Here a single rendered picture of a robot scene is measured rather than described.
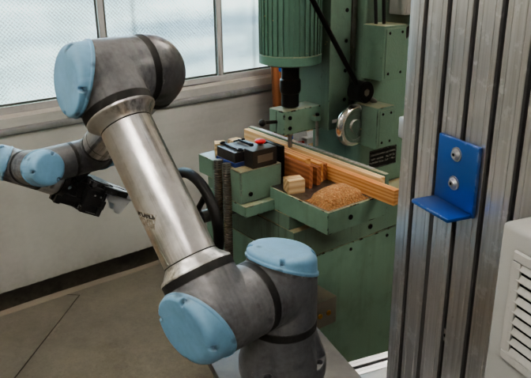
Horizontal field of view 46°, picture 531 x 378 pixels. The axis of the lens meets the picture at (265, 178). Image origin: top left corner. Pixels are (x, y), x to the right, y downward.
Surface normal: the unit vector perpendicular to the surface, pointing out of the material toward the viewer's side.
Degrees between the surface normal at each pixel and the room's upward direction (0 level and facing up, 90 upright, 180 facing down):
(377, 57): 90
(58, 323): 1
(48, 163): 77
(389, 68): 90
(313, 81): 90
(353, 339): 90
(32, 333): 0
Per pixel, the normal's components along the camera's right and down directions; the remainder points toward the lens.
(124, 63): 0.59, -0.40
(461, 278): -0.92, 0.14
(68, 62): -0.79, 0.14
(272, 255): 0.08, -0.96
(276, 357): -0.16, 0.04
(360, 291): 0.60, 0.27
